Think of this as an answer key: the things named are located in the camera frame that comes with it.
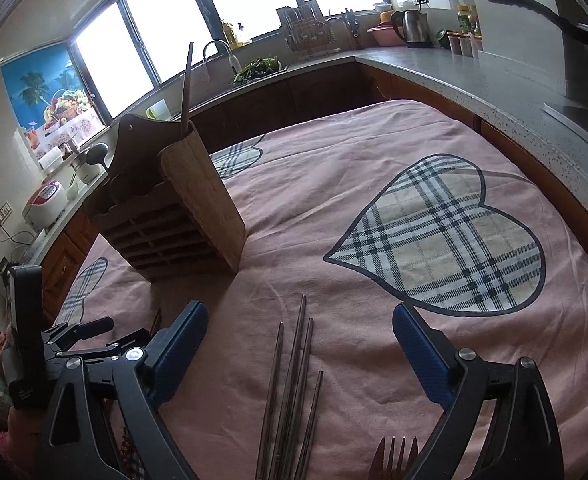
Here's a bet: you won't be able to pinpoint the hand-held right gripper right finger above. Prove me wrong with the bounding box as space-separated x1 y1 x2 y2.
393 302 565 480

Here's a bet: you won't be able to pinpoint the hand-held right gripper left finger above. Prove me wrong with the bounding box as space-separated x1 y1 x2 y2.
36 301 209 480

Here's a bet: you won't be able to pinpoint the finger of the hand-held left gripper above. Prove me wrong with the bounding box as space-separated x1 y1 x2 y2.
44 316 115 356
68 329 151 362

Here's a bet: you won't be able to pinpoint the metal fork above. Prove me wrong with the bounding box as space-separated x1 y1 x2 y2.
369 436 419 480

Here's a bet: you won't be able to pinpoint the wooden utensil holder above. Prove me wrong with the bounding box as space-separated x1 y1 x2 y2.
82 114 247 275

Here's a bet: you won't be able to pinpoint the white red rice cooker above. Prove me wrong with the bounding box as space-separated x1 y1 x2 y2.
22 178 69 234

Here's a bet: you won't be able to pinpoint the small white electric pot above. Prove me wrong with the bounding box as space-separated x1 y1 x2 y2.
68 152 105 187

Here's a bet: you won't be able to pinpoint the pink plaid heart tablecloth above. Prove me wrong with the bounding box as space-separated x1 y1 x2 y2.
54 99 588 480

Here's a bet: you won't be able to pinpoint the black ladle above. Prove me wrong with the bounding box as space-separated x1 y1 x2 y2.
86 143 114 178

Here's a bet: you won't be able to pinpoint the printed fruit roller blind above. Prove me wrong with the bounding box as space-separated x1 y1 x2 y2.
0 42 105 162

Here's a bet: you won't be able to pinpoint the pink dish towel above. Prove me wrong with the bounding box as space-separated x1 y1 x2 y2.
188 59 211 87

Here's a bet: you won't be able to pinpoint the green vegetables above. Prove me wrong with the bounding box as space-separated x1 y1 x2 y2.
233 58 281 84

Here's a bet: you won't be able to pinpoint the chrome kitchen faucet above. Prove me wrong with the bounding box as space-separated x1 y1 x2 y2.
202 39 238 75

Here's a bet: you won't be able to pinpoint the kitchen window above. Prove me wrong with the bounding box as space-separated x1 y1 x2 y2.
68 0 389 117

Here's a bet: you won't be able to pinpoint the cooking oil bottles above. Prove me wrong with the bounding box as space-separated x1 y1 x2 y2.
222 19 253 47

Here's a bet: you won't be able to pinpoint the spice jar set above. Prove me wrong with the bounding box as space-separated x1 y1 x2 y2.
446 31 484 59

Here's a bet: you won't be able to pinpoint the pink plastic basin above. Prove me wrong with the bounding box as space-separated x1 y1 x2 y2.
367 25 401 47

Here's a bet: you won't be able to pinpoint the steel electric kettle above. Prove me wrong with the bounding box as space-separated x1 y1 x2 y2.
390 9 434 50

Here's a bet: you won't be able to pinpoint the metal dish rack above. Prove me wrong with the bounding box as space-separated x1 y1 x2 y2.
276 2 343 61

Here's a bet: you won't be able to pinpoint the knife block with scissors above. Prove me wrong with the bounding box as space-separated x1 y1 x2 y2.
341 8 365 51

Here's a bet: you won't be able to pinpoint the green handled white mug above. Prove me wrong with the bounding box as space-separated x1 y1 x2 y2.
146 98 173 121

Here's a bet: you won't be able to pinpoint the black pan handle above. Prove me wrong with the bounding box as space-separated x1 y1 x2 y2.
484 0 588 44

